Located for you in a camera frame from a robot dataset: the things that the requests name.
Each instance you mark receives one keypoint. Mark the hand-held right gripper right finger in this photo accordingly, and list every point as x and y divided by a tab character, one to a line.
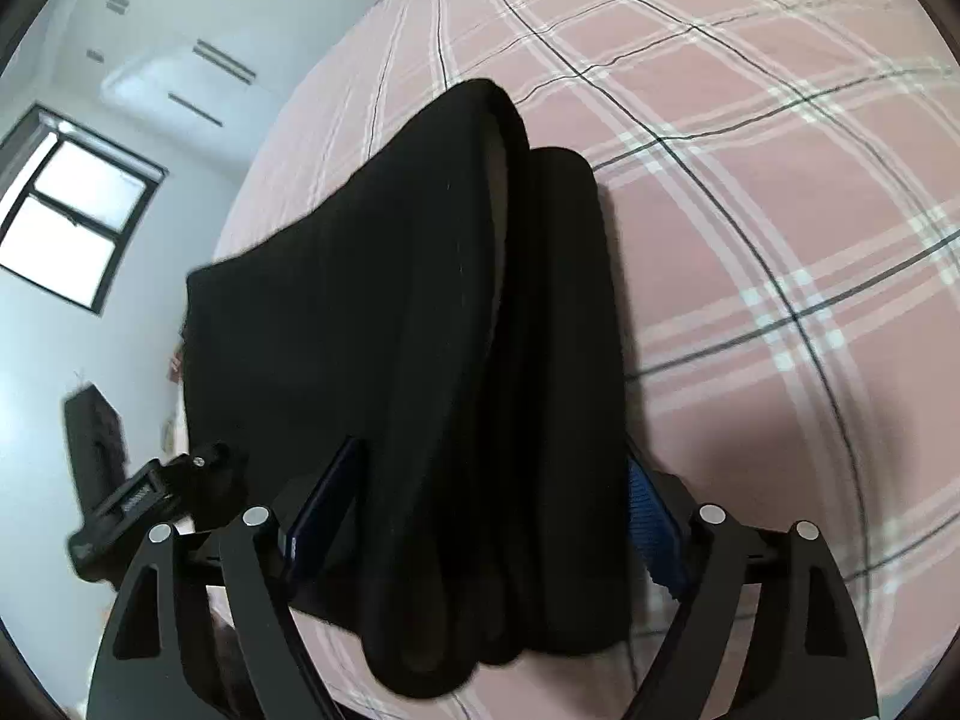
656	532

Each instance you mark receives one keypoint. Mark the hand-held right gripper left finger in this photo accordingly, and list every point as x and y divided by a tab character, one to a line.
322	510

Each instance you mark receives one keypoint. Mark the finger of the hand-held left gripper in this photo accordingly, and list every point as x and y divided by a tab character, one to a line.
191	461

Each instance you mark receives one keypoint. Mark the black pants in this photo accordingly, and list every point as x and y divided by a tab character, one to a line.
450	390

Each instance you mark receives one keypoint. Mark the black framed window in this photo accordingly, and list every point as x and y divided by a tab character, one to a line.
75	210

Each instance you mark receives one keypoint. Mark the bed with pink plaid sheet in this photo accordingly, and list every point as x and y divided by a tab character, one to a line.
750	202

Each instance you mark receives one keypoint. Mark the white built-in wardrobe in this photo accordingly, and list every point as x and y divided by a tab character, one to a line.
225	15

